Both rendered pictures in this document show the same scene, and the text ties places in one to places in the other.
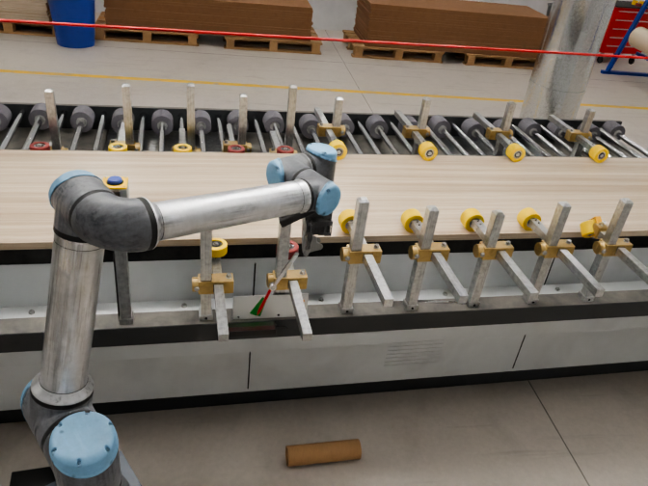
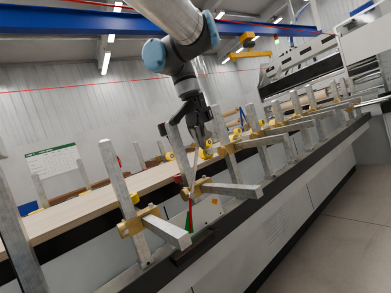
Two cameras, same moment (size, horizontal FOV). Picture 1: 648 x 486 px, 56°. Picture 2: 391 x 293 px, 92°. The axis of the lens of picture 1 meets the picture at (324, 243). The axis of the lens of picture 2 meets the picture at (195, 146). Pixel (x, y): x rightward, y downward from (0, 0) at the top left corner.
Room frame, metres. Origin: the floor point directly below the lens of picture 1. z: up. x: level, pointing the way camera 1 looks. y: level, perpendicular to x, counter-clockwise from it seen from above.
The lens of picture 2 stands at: (0.94, 0.31, 1.06)
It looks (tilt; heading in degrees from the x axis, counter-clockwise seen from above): 4 degrees down; 341
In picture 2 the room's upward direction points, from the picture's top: 18 degrees counter-clockwise
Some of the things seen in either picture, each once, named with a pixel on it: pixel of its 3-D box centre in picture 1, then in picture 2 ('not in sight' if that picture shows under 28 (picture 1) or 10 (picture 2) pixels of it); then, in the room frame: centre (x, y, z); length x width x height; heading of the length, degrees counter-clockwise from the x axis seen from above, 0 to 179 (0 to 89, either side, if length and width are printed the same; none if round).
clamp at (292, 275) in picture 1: (286, 279); (196, 188); (1.68, 0.11, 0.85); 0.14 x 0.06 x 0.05; 106
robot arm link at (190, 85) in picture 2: not in sight; (187, 89); (1.62, 0.04, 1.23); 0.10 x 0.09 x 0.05; 16
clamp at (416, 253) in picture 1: (428, 252); (260, 134); (1.82, -0.37, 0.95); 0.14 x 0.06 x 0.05; 106
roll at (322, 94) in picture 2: not in sight; (311, 97); (2.91, -2.23, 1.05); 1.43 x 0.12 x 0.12; 16
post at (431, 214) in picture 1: (419, 264); (260, 145); (1.81, -0.35, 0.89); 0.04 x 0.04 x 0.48; 16
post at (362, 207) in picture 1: (353, 258); (228, 153); (1.74, -0.11, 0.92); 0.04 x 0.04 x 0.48; 16
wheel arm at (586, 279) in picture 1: (561, 251); (305, 115); (1.93, -0.87, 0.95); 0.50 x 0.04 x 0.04; 16
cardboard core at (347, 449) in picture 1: (323, 452); not in sight; (1.63, -0.11, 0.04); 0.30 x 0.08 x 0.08; 106
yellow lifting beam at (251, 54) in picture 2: not in sight; (252, 54); (5.18, -3.47, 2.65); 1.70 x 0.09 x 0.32; 102
